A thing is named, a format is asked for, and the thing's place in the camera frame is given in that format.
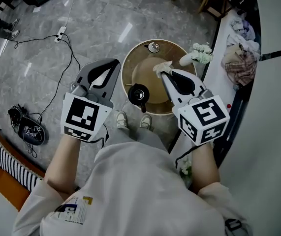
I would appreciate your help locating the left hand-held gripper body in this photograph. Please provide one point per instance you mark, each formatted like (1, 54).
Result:
(81, 112)

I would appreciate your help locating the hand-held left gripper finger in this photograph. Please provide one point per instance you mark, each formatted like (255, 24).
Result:
(83, 70)
(110, 87)

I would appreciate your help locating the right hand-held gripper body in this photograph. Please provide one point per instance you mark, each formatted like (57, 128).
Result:
(204, 122)

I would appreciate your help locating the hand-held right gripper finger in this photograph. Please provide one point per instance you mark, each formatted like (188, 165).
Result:
(173, 95)
(199, 82)

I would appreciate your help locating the black kettle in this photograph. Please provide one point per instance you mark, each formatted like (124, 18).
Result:
(137, 95)

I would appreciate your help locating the person's left forearm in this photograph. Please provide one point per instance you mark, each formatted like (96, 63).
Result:
(61, 161)

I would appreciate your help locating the person's right forearm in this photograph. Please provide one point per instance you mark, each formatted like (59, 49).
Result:
(204, 166)

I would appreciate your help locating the white low platform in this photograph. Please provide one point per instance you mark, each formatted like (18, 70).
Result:
(219, 65)

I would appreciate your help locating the white vase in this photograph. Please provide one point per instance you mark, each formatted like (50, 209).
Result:
(187, 59)

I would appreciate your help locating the white bottle with red cap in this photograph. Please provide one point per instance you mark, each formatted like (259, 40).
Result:
(228, 106)

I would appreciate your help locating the person's left white sneaker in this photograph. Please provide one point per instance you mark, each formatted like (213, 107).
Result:
(121, 119)

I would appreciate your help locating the person's white sneaker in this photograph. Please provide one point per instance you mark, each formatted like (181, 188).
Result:
(145, 122)
(121, 119)

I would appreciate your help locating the small blue object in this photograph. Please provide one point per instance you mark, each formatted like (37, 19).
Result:
(236, 87)

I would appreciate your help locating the round wooden side table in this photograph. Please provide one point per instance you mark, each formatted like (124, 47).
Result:
(135, 58)

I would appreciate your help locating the person's right white sneaker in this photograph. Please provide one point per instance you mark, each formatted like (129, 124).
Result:
(145, 122)

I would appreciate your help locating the white power strip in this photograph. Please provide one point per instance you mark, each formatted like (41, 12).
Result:
(60, 34)

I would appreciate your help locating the gray trousers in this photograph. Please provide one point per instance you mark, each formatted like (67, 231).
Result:
(146, 135)

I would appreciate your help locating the small white flower bunch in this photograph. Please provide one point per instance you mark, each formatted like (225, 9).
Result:
(185, 167)

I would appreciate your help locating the pile of light clothes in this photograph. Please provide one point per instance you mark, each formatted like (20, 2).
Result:
(243, 31)

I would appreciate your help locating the black-white striped cushion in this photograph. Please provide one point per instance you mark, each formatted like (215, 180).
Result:
(9, 163)

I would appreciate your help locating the white printed t-shirt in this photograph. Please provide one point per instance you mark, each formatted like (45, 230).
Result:
(135, 193)

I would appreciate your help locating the orange sofa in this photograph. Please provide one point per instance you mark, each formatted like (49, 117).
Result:
(5, 183)

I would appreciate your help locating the black wall base trim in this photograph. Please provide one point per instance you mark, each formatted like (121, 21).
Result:
(236, 112)

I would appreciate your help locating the black wall strip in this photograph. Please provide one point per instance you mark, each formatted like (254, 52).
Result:
(280, 51)

